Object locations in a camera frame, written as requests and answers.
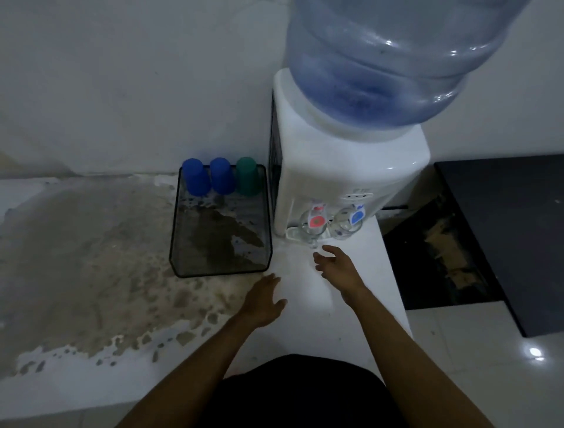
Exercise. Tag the person's right hand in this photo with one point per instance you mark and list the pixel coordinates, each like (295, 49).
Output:
(341, 270)

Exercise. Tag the person's left hand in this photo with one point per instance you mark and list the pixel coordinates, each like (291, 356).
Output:
(261, 303)

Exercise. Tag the person's right thumb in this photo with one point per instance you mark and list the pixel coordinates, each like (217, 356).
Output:
(328, 275)

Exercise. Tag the person's left thumb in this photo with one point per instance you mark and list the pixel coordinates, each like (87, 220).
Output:
(280, 305)

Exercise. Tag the person's left forearm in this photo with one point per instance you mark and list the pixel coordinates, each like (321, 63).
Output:
(189, 368)

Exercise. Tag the person's right forearm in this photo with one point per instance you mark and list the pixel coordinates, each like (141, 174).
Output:
(409, 361)

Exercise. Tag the clear drinking glass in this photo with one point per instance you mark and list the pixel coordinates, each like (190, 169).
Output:
(308, 233)
(341, 229)

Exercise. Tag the white drip tray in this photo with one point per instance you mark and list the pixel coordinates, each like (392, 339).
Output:
(291, 233)

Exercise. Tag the red dispenser tap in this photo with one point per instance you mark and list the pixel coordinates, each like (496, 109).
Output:
(316, 217)

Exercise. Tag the blue dispenser tap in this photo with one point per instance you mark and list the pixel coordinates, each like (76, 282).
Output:
(356, 215)

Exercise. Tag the person's black shirt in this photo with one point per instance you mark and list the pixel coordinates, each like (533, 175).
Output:
(304, 392)

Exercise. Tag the clear glass tray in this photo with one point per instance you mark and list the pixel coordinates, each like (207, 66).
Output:
(220, 229)

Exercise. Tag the white water dispenser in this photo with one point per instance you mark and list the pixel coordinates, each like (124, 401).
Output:
(343, 163)

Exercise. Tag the green plastic cup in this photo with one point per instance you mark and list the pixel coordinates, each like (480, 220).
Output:
(246, 176)

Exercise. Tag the blue plastic cup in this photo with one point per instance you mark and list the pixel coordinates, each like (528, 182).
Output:
(222, 175)
(195, 177)

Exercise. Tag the black table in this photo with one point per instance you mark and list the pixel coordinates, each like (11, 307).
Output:
(511, 229)

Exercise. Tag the large blue water bottle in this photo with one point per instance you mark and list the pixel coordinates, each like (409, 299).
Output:
(387, 61)

